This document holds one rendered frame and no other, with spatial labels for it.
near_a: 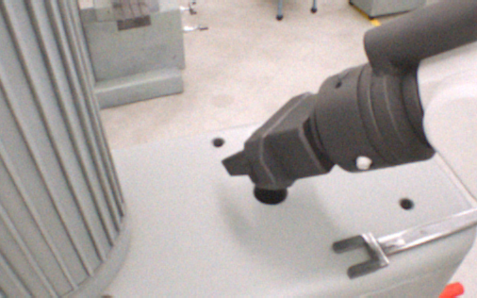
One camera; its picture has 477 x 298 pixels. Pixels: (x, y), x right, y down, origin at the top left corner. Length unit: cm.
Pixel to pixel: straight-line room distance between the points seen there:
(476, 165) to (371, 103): 8
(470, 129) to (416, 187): 24
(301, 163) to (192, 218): 14
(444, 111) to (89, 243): 28
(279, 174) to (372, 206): 13
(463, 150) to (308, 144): 13
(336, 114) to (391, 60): 6
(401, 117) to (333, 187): 19
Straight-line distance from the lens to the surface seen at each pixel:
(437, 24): 30
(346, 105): 33
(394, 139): 32
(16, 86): 27
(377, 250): 44
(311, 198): 47
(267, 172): 38
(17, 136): 28
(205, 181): 48
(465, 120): 28
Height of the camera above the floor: 225
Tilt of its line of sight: 43 degrees down
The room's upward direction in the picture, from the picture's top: straight up
